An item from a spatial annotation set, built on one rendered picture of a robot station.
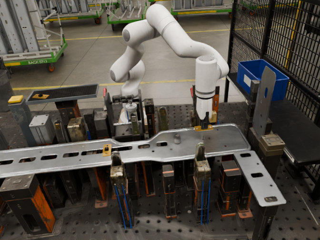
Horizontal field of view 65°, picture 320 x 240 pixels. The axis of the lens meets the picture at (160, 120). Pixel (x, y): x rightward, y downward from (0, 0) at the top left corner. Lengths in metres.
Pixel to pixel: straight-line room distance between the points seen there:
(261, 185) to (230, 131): 0.35
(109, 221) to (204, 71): 0.83
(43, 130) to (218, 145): 0.85
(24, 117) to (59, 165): 0.45
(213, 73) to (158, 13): 0.36
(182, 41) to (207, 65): 0.16
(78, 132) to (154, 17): 0.66
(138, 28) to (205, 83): 0.45
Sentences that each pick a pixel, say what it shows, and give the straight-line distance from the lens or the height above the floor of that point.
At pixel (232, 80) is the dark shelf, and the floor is 1.03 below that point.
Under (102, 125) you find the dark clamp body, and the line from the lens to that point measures 1.34.
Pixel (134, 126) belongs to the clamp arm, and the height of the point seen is 1.03.
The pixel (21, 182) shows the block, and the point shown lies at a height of 1.03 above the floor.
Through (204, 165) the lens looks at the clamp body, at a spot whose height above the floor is 1.04.
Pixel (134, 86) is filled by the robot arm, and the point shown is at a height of 1.04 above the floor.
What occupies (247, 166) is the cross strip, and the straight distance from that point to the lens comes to 1.14.
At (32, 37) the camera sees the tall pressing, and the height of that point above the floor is 0.58.
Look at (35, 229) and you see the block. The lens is 1.40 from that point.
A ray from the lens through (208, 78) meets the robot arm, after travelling 1.03.
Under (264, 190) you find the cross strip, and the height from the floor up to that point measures 1.00.
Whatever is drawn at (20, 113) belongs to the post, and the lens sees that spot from 1.58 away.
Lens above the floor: 1.78
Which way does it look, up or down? 34 degrees down
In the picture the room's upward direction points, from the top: 5 degrees counter-clockwise
